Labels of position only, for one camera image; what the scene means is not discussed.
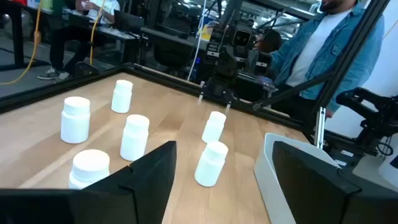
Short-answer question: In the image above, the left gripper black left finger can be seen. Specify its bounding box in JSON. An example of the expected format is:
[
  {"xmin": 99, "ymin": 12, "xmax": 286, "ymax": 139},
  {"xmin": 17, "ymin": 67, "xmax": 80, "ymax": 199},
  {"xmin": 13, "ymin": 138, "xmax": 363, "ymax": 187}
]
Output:
[{"xmin": 84, "ymin": 141, "xmax": 177, "ymax": 224}]

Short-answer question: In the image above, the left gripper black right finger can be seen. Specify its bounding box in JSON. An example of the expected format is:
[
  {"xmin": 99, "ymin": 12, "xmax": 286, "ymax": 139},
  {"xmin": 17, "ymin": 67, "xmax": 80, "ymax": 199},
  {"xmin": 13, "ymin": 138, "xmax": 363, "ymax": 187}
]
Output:
[{"xmin": 272, "ymin": 141, "xmax": 361, "ymax": 224}]

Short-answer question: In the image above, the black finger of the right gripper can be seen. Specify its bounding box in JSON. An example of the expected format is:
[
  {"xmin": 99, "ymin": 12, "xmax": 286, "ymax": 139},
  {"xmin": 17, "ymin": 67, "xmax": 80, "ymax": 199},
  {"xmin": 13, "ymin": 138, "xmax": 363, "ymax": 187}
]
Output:
[
  {"xmin": 197, "ymin": 81, "xmax": 208, "ymax": 106},
  {"xmin": 224, "ymin": 95, "xmax": 236, "ymax": 114}
]

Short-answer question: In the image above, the slim white pill bottle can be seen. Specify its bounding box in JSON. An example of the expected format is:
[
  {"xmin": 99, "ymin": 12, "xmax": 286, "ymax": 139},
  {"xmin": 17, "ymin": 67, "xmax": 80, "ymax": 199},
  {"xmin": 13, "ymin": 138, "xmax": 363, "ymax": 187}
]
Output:
[
  {"xmin": 111, "ymin": 79, "xmax": 134, "ymax": 114},
  {"xmin": 194, "ymin": 141, "xmax": 229, "ymax": 188},
  {"xmin": 201, "ymin": 111, "xmax": 227, "ymax": 144},
  {"xmin": 119, "ymin": 114, "xmax": 150, "ymax": 162}
]

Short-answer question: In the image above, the white rectangular basket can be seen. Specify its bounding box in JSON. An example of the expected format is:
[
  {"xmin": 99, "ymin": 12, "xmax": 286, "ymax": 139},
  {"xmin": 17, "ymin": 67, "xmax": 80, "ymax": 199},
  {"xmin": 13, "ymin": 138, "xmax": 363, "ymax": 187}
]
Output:
[{"xmin": 253, "ymin": 133, "xmax": 341, "ymax": 224}]

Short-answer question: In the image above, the wide white pill bottle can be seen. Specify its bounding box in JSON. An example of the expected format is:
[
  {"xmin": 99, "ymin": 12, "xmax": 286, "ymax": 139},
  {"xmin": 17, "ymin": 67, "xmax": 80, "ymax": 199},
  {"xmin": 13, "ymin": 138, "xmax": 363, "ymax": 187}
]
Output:
[
  {"xmin": 68, "ymin": 149, "xmax": 111, "ymax": 190},
  {"xmin": 60, "ymin": 96, "xmax": 91, "ymax": 144}
]

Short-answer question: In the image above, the black mechanical device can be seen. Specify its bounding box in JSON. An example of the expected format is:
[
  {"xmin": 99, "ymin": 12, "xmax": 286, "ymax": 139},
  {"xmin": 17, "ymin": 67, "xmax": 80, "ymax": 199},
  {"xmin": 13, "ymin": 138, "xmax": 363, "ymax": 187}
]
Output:
[{"xmin": 335, "ymin": 86, "xmax": 398, "ymax": 157}]

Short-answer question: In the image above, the black laptop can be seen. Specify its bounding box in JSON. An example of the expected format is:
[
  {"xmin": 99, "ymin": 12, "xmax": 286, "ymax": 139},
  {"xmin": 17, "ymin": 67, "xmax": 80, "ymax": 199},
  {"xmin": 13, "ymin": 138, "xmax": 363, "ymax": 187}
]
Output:
[{"xmin": 113, "ymin": 9, "xmax": 145, "ymax": 34}]

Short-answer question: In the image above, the black office desk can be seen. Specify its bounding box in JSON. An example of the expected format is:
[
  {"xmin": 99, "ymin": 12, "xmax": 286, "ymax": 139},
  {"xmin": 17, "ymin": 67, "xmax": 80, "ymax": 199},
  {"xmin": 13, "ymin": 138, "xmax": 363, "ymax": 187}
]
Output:
[{"xmin": 62, "ymin": 12, "xmax": 141, "ymax": 65}]

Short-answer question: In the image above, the standing person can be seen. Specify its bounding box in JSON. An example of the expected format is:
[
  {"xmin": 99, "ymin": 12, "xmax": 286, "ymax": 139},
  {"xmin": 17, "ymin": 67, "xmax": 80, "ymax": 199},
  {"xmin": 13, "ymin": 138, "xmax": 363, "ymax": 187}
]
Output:
[{"xmin": 257, "ymin": 0, "xmax": 385, "ymax": 119}]

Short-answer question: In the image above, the seated person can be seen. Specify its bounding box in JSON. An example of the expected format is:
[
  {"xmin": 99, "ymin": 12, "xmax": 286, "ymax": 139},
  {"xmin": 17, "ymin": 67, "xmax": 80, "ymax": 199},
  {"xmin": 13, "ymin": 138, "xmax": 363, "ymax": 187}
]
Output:
[{"xmin": 37, "ymin": 0, "xmax": 121, "ymax": 81}]

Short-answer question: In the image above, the white cable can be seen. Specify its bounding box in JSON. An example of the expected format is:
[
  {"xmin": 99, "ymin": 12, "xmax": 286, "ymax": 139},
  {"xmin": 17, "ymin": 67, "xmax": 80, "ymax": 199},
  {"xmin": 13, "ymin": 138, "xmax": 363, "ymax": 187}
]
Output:
[{"xmin": 186, "ymin": 0, "xmax": 208, "ymax": 82}]

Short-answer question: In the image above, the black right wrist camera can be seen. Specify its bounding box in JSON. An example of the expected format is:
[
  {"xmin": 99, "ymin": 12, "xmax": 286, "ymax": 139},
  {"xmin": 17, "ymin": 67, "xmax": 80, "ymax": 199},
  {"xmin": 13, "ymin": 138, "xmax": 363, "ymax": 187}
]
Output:
[{"xmin": 231, "ymin": 28, "xmax": 254, "ymax": 49}]

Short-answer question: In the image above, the silver aluminium bracket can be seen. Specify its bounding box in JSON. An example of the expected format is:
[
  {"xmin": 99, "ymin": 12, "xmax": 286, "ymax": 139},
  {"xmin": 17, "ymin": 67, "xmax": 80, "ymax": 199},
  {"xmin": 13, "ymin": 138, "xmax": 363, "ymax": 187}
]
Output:
[{"xmin": 313, "ymin": 107, "xmax": 326, "ymax": 149}]

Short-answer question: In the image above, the black diagonal frame brace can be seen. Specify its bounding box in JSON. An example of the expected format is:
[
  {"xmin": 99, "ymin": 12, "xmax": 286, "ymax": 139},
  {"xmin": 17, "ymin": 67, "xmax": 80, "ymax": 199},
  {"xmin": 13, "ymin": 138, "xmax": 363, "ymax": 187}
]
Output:
[{"xmin": 252, "ymin": 71, "xmax": 334, "ymax": 112}]

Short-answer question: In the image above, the yellow cable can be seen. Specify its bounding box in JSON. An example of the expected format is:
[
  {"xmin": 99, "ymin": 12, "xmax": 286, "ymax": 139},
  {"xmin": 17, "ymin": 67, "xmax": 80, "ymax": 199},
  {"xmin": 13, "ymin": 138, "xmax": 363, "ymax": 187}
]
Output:
[
  {"xmin": 0, "ymin": 0, "xmax": 44, "ymax": 86},
  {"xmin": 89, "ymin": 0, "xmax": 107, "ymax": 66}
]

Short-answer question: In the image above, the black table frame rail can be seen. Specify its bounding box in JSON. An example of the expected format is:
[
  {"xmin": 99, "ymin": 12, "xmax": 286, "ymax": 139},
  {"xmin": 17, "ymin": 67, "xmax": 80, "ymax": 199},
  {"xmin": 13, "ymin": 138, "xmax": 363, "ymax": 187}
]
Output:
[{"xmin": 0, "ymin": 62, "xmax": 315, "ymax": 133}]

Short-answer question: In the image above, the black frame post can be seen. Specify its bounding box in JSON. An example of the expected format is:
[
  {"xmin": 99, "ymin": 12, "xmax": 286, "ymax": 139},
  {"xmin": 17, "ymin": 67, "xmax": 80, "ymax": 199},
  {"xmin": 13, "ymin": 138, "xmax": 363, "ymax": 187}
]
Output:
[{"xmin": 306, "ymin": 0, "xmax": 391, "ymax": 138}]

